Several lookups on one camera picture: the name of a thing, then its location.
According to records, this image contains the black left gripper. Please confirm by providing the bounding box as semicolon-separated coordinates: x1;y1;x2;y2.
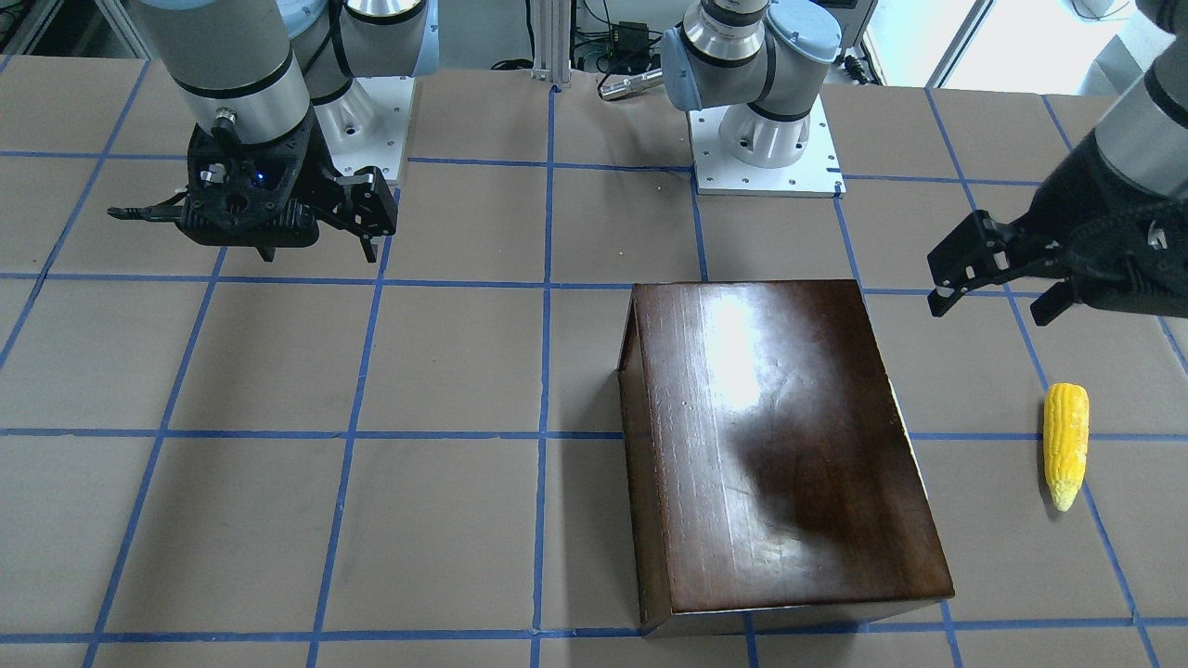
925;139;1187;327

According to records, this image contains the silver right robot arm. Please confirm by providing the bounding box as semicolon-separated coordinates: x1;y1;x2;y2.
108;1;440;263

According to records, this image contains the dark wooden drawer cabinet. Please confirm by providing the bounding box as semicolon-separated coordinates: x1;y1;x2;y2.
617;279;955;637

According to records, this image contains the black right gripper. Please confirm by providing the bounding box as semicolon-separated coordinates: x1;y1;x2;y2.
107;119;399;263

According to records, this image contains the yellow corn cob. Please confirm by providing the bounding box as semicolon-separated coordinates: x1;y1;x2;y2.
1042;383;1091;512

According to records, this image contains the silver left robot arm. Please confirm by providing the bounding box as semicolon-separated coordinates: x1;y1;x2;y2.
661;1;1187;326

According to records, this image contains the aluminium frame post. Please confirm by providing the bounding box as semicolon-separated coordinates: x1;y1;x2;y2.
529;0;573;92

